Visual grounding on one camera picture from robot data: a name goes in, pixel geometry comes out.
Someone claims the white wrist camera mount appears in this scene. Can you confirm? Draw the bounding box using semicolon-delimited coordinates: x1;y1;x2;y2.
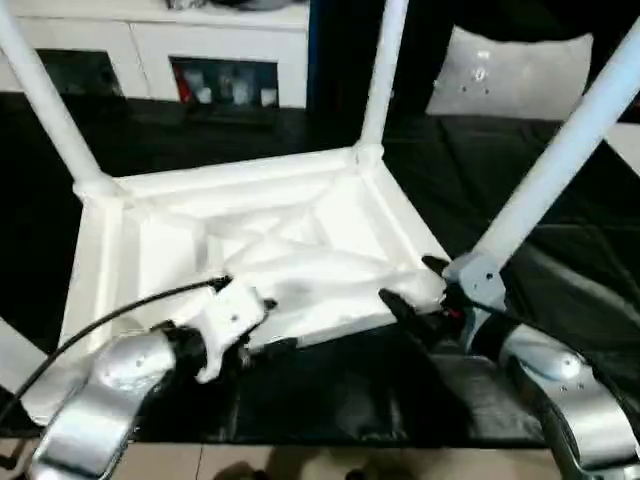
442;252;507;352
192;279;270;385

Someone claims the white plastic table leg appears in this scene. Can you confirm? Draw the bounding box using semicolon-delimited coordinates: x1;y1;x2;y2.
352;0;410;167
472;19;640;275
0;0;125;202
0;314;52;402

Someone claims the white flat panel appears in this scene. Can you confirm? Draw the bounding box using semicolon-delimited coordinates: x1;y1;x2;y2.
607;122;640;180

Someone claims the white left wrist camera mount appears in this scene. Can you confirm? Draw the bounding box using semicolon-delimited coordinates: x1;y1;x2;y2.
192;279;270;385

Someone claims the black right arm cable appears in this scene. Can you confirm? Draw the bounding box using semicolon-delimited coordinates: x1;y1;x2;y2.
463;298;526;326

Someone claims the grey round appliance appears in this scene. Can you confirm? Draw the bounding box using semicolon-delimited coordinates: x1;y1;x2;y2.
209;0;302;13

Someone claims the dark cabinet with label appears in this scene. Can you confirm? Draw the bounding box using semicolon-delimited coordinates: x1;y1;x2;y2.
304;0;457;115

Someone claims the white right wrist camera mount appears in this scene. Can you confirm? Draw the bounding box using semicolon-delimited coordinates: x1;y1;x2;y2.
442;252;507;352

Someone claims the white cabinet with glass doors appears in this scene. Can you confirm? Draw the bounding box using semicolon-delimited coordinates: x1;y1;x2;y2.
0;14;310;110

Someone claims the black mat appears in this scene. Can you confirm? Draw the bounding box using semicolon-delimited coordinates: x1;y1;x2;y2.
0;92;640;445

